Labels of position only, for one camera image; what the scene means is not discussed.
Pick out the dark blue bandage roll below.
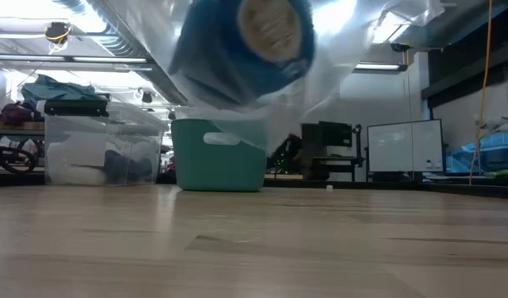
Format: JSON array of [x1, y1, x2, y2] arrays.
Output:
[[103, 149, 154, 184]]

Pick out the white bandage roll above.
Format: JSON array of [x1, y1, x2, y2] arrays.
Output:
[[46, 140, 110, 186]]

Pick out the black computer tower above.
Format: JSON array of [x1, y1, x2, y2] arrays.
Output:
[[268, 144, 288, 173]]

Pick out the teal plastic bin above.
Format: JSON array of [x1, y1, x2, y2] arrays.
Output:
[[170, 118, 268, 193]]

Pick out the person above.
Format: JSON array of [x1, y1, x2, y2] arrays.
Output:
[[285, 132, 319, 180]]

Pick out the black desk with monitor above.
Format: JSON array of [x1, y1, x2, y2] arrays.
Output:
[[301, 121, 365, 182]]

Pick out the clear plastic storage box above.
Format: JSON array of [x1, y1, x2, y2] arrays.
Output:
[[36, 100, 169, 186]]

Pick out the whiteboard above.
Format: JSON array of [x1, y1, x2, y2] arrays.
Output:
[[367, 118, 444, 174]]

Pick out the ceiling strip light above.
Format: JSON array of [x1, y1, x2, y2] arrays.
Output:
[[0, 53, 67, 62], [71, 56, 148, 64], [355, 62, 408, 71]]

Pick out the teal cloth pile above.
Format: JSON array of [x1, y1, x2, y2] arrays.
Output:
[[21, 74, 111, 112]]

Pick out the blue tarp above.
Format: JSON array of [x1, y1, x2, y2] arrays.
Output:
[[446, 132, 508, 174]]

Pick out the purple bag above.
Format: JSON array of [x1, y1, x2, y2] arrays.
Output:
[[0, 102, 35, 127]]

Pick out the wooden workbench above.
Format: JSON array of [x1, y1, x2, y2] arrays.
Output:
[[0, 120, 46, 137]]

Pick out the ceiling cord reel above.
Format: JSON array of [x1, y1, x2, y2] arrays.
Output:
[[44, 22, 73, 54]]

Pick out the yellow hanging cord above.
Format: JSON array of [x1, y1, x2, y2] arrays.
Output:
[[468, 0, 494, 186]]

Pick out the black coiled hose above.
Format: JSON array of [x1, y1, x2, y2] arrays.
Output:
[[0, 144, 36, 174]]

